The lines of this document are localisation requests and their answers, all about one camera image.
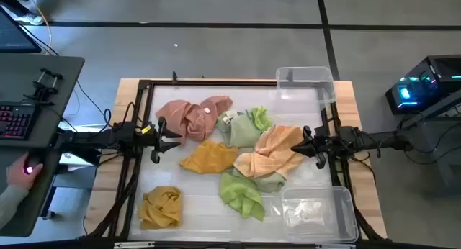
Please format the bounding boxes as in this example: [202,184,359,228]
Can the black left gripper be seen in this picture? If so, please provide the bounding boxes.
[150,115,183,165]

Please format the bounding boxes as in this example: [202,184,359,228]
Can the white papers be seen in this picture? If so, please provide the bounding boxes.
[57,122,109,173]

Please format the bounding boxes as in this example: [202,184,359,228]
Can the white object on floor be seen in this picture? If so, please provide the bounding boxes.
[6,0,46,26]

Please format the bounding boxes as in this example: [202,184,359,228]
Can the silver metal bracket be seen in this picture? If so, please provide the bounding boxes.
[315,243,357,249]

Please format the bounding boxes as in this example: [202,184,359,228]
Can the peach orange towel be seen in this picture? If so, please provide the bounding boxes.
[233,124,306,180]

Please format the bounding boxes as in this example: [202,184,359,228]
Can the person's hand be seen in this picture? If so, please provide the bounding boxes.
[6,153,45,191]

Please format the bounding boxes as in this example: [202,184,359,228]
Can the person's forearm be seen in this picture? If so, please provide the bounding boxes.
[0,184,30,230]

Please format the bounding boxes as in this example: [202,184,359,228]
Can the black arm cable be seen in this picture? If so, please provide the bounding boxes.
[354,132,383,162]
[123,101,146,128]

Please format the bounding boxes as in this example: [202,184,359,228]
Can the black lit computer tower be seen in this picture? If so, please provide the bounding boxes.
[384,54,461,115]

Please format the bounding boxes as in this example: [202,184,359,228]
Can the black backlit keyboard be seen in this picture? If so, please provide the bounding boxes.
[0,103,37,140]

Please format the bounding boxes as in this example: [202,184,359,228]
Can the pink towel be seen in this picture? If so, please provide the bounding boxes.
[155,95,234,146]

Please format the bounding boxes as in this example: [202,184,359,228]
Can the mustard yellow towel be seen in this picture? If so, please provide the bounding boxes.
[179,140,239,175]
[138,185,184,231]

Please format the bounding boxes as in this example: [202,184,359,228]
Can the bright lime green towel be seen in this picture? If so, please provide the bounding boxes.
[218,169,267,222]
[248,105,274,134]

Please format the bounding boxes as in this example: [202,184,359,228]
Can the pale sage green towel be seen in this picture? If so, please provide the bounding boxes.
[215,110,264,149]
[251,171,288,194]

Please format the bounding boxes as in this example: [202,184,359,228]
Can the clear plastic bin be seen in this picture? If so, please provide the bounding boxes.
[280,185,360,245]
[275,65,337,113]

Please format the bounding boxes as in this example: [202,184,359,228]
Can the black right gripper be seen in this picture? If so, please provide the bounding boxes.
[290,124,328,171]

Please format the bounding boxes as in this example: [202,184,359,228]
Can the black computer monitor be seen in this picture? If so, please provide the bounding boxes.
[0,6,42,55]

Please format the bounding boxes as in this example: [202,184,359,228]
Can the black aluminium frame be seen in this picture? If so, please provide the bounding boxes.
[86,78,388,249]

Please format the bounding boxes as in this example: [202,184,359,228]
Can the dark grey desk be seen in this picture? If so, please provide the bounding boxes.
[0,54,86,239]

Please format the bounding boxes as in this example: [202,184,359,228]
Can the yellow cable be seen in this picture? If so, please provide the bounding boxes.
[34,4,53,56]

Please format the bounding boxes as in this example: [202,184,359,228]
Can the black clamp stand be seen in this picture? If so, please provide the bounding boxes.
[23,67,65,107]

